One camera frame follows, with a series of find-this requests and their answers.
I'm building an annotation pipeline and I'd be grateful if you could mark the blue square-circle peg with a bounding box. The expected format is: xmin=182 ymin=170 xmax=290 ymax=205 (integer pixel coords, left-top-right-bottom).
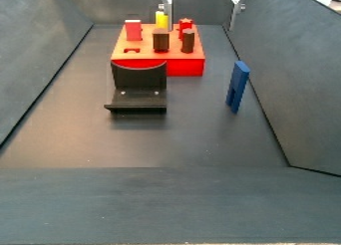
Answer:
xmin=225 ymin=61 xmax=250 ymax=113

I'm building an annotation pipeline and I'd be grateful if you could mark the red peg board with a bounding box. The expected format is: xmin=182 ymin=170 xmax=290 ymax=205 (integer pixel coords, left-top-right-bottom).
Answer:
xmin=111 ymin=24 xmax=205 ymax=77

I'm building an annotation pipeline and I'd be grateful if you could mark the black curved holder stand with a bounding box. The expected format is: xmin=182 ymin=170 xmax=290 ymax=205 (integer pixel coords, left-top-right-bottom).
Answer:
xmin=104 ymin=62 xmax=167 ymax=113

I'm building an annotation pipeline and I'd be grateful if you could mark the dark brown rounded peg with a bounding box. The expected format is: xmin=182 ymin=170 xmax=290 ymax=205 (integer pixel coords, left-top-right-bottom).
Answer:
xmin=153 ymin=28 xmax=170 ymax=53

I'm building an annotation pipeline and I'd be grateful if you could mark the pink rectangular block peg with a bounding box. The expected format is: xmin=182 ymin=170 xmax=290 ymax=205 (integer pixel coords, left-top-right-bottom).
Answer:
xmin=126 ymin=20 xmax=143 ymax=41

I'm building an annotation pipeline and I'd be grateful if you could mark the red star peg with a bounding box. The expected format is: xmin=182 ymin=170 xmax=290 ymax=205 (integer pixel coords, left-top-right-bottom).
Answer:
xmin=178 ymin=18 xmax=193 ymax=39

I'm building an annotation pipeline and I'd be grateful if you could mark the yellow cylinder peg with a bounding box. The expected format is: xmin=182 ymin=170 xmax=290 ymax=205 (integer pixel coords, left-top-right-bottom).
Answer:
xmin=157 ymin=11 xmax=169 ymax=29

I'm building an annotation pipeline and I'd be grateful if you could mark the left grey metal bracket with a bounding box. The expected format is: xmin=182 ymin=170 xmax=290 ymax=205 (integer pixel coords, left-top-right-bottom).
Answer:
xmin=162 ymin=0 xmax=173 ymax=31

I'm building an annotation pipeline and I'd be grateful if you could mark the grey metal bracket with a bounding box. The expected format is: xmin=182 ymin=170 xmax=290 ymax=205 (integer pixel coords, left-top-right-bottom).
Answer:
xmin=162 ymin=0 xmax=173 ymax=31
xmin=227 ymin=0 xmax=245 ymax=31

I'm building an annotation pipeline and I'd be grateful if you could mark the right grey metal bracket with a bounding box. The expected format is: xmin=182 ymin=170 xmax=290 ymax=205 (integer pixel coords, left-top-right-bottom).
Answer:
xmin=227 ymin=0 xmax=245 ymax=31

